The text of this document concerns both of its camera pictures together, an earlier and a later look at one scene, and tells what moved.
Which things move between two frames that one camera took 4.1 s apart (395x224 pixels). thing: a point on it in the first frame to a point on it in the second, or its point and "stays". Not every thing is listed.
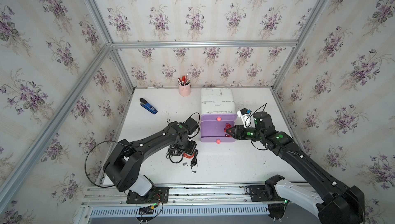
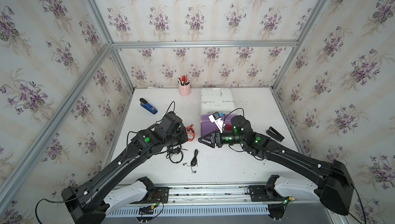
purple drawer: x=214 y=131 stays
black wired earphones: x=173 y=151 stays
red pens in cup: x=183 y=80 stays
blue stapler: x=148 y=106 stays
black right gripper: x=237 y=133 to x=217 y=141
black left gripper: x=192 y=149 to x=183 y=133
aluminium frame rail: x=203 y=44 stays
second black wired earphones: x=193 y=162 stays
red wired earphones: x=187 y=156 to x=191 y=132
